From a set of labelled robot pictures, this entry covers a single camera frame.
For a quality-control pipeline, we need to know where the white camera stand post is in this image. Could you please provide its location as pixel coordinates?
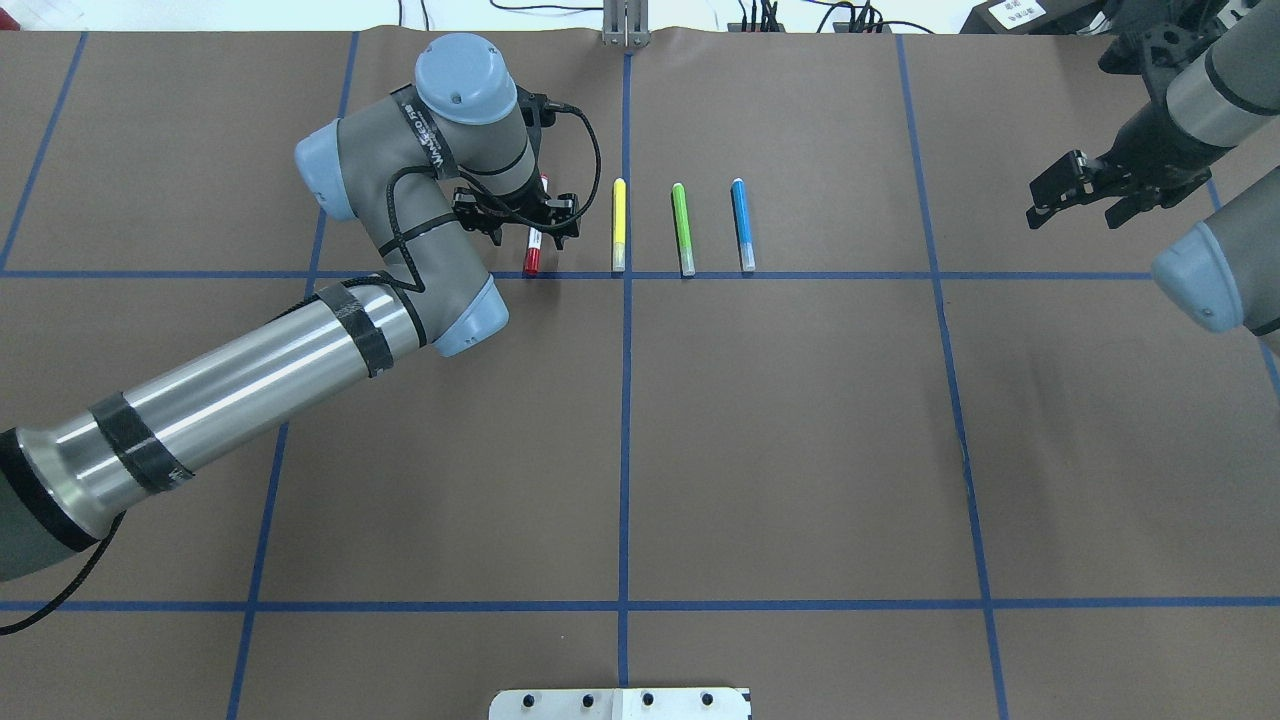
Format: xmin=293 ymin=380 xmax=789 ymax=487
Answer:
xmin=488 ymin=687 xmax=753 ymax=719

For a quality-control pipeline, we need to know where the green marker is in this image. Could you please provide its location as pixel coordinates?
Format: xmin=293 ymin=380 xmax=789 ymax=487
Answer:
xmin=669 ymin=182 xmax=696 ymax=277

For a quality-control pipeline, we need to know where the black monitor stand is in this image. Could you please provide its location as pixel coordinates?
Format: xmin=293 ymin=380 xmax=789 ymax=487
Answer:
xmin=959 ymin=1 xmax=1107 ymax=35

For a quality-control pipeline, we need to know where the aluminium frame post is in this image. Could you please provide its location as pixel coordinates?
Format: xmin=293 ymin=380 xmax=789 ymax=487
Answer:
xmin=602 ymin=0 xmax=652 ymax=49

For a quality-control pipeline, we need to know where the blue marker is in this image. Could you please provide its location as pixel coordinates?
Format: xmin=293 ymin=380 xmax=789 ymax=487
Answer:
xmin=730 ymin=177 xmax=756 ymax=274

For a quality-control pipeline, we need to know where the yellow marker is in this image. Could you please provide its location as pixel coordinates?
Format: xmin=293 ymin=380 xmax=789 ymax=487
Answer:
xmin=611 ymin=177 xmax=628 ymax=274

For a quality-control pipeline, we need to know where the red capped white marker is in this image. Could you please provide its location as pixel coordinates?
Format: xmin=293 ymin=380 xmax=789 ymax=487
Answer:
xmin=522 ymin=227 xmax=543 ymax=278

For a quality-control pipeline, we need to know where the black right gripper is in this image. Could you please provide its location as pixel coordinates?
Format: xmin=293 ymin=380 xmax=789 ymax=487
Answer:
xmin=1027 ymin=105 xmax=1216 ymax=231

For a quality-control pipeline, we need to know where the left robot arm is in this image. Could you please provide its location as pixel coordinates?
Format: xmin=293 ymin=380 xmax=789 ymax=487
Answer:
xmin=1 ymin=33 xmax=590 ymax=582

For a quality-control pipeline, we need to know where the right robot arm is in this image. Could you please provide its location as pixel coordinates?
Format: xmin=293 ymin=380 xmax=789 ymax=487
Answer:
xmin=1025 ymin=1 xmax=1279 ymax=351

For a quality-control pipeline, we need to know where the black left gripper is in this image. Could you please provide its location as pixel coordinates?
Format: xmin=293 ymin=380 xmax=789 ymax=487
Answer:
xmin=452 ymin=179 xmax=581 ymax=241

